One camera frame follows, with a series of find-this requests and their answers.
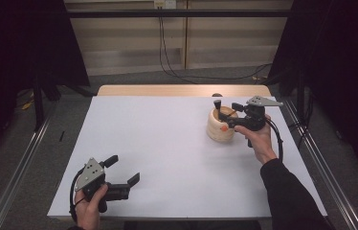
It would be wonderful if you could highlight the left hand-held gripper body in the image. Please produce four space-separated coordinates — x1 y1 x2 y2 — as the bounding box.
74 157 131 214

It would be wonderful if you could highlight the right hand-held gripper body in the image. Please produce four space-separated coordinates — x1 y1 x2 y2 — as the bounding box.
228 95 284 148

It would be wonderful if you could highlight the cream ringed brush holder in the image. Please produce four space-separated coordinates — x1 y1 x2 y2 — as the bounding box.
206 106 239 143

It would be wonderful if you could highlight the black makeup brush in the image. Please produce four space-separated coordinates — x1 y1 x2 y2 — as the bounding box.
213 99 223 121

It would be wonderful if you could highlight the person's right hand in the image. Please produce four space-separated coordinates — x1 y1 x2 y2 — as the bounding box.
234 114 279 166

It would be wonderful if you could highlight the person's left hand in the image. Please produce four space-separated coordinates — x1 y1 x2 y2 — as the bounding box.
74 184 109 230

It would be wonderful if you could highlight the white table mat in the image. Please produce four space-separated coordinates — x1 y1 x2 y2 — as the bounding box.
47 95 328 220

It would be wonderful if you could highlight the black metal stand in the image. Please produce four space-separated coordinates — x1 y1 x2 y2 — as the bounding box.
296 70 305 128
32 73 46 132

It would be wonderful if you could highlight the black curtain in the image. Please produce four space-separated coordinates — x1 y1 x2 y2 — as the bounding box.
267 0 358 183
0 0 90 167

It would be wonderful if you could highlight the black horizontal bar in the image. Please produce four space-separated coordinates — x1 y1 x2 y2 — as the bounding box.
66 9 293 18

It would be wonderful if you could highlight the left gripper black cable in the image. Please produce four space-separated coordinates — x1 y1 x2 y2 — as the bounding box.
69 167 85 223

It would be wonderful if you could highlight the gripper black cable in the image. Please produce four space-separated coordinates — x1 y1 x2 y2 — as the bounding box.
69 167 85 223
264 118 284 162

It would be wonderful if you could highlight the black wall socket cable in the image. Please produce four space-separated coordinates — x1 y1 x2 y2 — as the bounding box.
158 15 200 84
161 15 274 81

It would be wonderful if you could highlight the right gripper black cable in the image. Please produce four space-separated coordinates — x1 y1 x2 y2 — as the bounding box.
264 118 284 162

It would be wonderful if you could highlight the aluminium rail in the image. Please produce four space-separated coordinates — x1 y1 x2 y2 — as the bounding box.
0 104 60 230
281 97 358 230

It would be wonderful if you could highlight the white wall socket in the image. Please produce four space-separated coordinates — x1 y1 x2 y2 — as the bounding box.
153 0 177 10

